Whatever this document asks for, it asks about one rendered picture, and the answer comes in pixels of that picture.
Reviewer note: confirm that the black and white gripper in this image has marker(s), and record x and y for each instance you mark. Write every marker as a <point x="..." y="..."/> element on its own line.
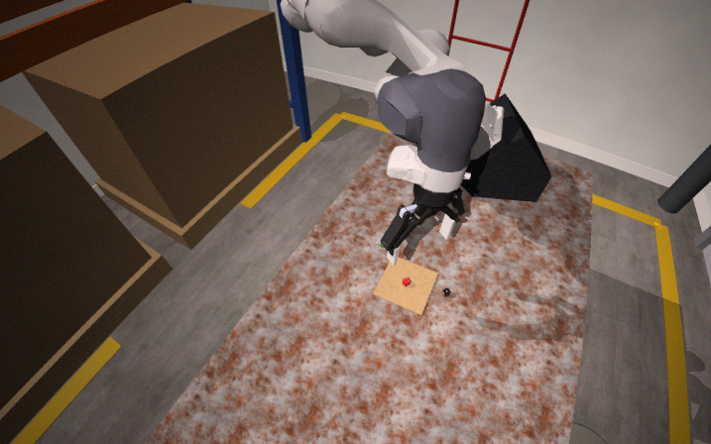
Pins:
<point x="422" y="197"/>

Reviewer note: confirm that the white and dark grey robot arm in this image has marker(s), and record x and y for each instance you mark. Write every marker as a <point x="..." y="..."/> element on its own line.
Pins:
<point x="439" y="109"/>

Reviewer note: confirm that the tan square mat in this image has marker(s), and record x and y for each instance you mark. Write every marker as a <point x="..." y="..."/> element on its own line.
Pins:
<point x="412" y="297"/>

